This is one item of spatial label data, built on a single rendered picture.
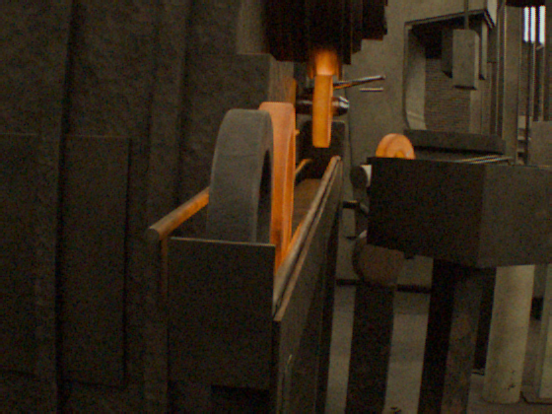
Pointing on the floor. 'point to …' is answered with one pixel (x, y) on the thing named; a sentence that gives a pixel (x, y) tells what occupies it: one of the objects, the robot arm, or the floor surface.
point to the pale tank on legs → (526, 69)
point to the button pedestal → (541, 391)
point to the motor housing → (371, 325)
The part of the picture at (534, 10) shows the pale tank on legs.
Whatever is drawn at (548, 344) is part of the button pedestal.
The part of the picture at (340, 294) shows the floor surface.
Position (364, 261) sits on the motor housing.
